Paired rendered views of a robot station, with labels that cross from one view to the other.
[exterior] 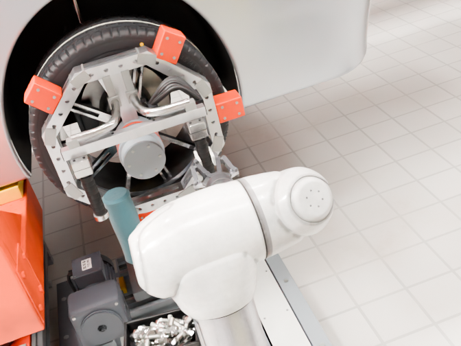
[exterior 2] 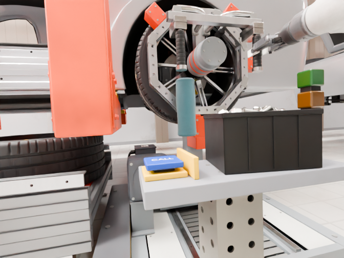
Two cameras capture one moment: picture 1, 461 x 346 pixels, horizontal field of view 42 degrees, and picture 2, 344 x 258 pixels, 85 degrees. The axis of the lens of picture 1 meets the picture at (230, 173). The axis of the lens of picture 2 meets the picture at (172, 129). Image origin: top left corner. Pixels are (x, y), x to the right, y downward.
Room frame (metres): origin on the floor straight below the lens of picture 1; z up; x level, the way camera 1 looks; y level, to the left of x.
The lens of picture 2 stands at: (0.77, 0.50, 0.56)
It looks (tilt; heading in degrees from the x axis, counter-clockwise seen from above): 3 degrees down; 356
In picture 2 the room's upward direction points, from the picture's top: 3 degrees counter-clockwise
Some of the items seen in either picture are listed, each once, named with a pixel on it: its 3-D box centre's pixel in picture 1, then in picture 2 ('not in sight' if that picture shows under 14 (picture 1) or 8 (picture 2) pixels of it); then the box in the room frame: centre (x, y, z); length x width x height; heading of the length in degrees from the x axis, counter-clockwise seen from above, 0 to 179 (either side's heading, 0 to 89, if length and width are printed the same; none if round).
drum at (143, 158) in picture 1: (139, 145); (205, 59); (1.69, 0.25, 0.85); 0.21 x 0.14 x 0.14; 9
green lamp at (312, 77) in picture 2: not in sight; (309, 79); (1.19, 0.13, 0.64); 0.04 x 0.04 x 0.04; 9
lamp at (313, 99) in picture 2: not in sight; (310, 100); (1.19, 0.13, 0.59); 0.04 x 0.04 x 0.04; 9
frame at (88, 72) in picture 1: (136, 136); (199, 63); (1.76, 0.27, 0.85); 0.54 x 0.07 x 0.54; 99
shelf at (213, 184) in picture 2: not in sight; (238, 171); (1.16, 0.33, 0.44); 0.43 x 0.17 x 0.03; 99
